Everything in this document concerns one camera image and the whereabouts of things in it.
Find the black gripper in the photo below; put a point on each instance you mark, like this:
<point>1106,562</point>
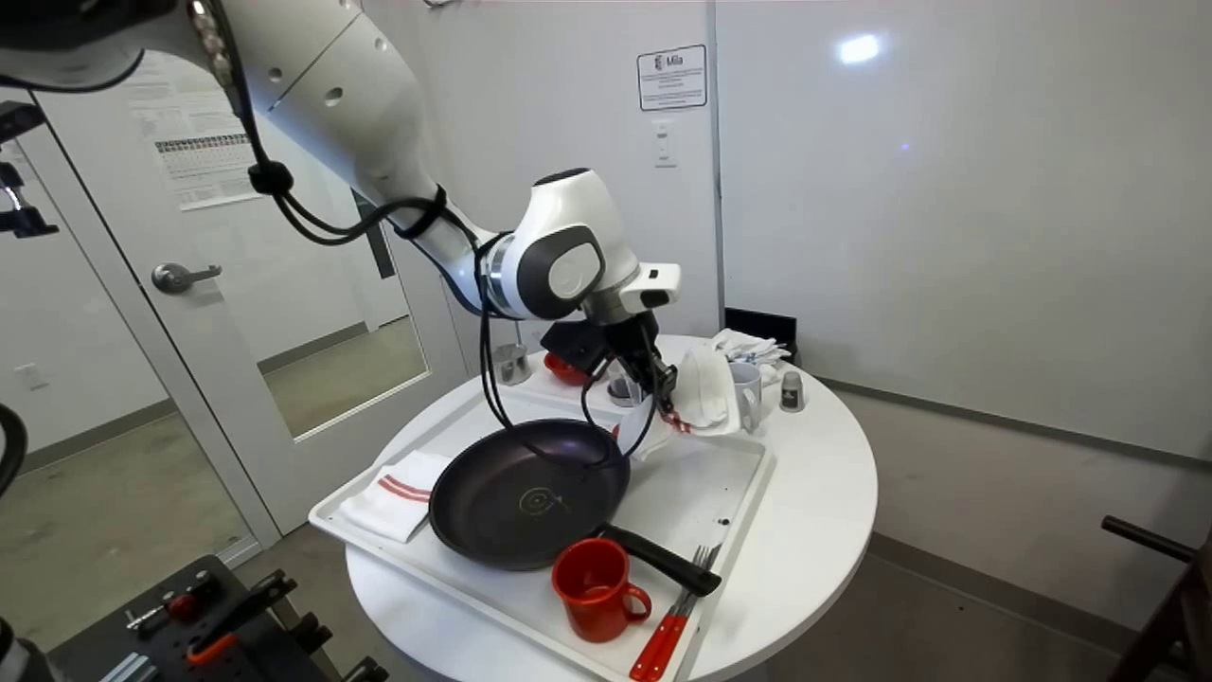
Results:
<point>635,343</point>

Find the white red-striped towel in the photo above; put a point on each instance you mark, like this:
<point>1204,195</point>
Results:
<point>705,383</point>
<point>383,507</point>

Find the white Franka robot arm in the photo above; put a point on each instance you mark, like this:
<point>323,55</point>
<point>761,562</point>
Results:
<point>343,88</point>

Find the small glass jar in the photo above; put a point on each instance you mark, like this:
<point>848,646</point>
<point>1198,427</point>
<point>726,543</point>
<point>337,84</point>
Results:
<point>617,387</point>

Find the small orange round object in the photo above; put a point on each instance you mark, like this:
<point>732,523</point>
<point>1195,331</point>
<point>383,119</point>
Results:
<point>630,439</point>

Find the white mug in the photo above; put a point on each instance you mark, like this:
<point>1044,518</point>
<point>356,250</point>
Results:
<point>755,402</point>

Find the black box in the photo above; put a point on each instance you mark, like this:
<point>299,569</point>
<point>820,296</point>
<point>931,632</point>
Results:
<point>761,324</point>

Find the white plastic tray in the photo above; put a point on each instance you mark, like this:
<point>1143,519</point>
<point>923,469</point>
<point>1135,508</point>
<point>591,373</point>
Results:
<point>705,485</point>

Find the small grey shaker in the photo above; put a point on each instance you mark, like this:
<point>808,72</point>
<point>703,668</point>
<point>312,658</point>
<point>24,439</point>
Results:
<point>793,387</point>

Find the small metal cup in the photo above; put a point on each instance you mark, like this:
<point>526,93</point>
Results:
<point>514,368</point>

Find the black frying pan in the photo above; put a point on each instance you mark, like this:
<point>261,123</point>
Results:
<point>524,497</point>

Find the red mug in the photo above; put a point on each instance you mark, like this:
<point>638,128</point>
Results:
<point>591,590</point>

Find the white door with window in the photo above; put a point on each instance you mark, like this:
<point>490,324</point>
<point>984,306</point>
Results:
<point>151,379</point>

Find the dark wooden chair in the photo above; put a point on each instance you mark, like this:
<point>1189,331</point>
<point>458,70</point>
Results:
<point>1167,609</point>

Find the silver metal bar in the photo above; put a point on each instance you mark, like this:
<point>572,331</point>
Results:
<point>130,668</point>

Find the black tool bench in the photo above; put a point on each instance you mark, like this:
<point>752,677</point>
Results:
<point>107,638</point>

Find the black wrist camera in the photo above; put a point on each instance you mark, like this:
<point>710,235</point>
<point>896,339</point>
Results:
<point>572,350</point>

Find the white wall sign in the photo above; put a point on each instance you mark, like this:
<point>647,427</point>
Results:
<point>670,79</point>

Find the large wall whiteboard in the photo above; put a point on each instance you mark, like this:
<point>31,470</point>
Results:
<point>984,229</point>

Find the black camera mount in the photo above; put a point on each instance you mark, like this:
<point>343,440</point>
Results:
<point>24,214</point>

